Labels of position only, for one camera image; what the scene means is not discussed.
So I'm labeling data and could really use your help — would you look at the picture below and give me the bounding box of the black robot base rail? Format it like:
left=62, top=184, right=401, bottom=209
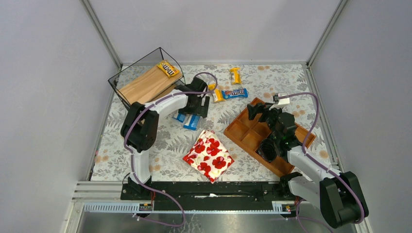
left=120, top=180, right=296, bottom=212

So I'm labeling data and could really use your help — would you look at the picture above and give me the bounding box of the blue white candy bar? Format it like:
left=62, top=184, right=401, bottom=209
left=172, top=112, right=186, bottom=123
left=183, top=115, right=200, bottom=131

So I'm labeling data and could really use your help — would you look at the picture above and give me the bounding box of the black wire wooden shelf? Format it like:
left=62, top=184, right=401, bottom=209
left=108, top=47, right=186, bottom=109

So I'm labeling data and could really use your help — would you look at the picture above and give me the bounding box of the black coiled cable roll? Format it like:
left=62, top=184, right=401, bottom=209
left=257, top=138, right=279, bottom=163

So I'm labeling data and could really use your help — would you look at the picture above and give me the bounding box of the floral patterned table mat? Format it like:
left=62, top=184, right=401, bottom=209
left=91, top=64, right=337, bottom=183

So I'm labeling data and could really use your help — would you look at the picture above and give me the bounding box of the brown wooden divided tray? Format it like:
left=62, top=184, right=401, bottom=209
left=224, top=98, right=316, bottom=177

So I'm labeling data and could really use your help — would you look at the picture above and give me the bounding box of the blue m&m candy bag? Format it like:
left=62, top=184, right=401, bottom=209
left=222, top=88, right=248, bottom=100

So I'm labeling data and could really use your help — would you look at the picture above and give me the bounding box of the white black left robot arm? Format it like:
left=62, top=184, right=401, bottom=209
left=120, top=77, right=210, bottom=193

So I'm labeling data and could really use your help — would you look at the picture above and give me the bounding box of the yellow m&m candy bag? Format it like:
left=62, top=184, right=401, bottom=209
left=156, top=60, right=180, bottom=78

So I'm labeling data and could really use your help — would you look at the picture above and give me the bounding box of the yellow candy bar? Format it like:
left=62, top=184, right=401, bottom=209
left=229, top=67, right=242, bottom=84
left=208, top=84, right=225, bottom=102

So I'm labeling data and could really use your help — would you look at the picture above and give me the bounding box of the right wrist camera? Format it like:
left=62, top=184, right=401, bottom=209
left=273, top=92, right=290, bottom=108

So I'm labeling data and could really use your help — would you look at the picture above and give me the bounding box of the yellow candy bar far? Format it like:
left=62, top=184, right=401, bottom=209
left=229, top=67, right=242, bottom=84

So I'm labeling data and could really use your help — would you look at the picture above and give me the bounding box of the red poppy folded cloth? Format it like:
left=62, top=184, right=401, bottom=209
left=183, top=130, right=235, bottom=183

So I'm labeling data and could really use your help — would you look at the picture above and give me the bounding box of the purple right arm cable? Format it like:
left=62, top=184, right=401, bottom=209
left=276, top=92, right=366, bottom=233

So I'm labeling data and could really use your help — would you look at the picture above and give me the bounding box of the yellow candy bar near centre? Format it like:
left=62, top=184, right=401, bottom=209
left=208, top=84, right=225, bottom=102

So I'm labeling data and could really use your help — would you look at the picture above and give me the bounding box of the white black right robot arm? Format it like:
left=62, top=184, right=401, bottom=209
left=247, top=103, right=369, bottom=229

